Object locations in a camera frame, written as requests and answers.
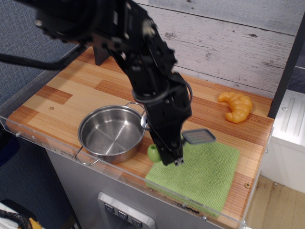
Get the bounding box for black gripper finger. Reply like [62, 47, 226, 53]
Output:
[173, 141, 184, 166]
[156, 143, 176, 166]

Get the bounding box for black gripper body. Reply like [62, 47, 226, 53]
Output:
[144, 72, 193, 149]

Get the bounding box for green handled grey spatula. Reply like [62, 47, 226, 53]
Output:
[147, 129, 216, 163]

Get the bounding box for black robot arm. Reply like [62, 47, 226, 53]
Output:
[23, 0, 192, 165]

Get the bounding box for green knitted cloth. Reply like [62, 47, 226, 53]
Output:
[145, 142, 240, 217]

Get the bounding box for stainless steel pot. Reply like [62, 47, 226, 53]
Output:
[75, 102, 145, 166]

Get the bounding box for orange plastic croissant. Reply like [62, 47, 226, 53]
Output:
[218, 92, 253, 124]

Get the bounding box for brass screw right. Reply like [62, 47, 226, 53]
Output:
[244, 183, 251, 188]

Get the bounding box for silver dispenser button panel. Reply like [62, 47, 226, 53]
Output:
[97, 192, 156, 229]

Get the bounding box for grey toy fridge cabinet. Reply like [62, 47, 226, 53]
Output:
[47, 151, 241, 229]

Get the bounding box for white side cabinet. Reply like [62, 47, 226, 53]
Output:
[261, 90, 305, 193]

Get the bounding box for yellow object bottom left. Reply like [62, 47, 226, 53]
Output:
[29, 218, 43, 229]

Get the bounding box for clear acrylic guard rail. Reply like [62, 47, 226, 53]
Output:
[0, 48, 274, 229]

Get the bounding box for dark right vertical post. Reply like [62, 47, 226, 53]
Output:
[268, 14, 305, 119]

